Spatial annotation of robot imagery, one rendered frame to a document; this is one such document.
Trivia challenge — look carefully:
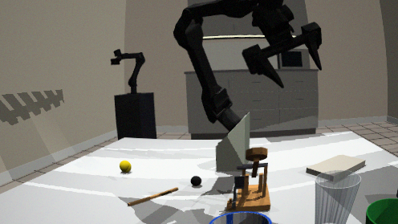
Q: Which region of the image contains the yellow ball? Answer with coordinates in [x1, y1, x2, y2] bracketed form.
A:
[120, 161, 131, 173]

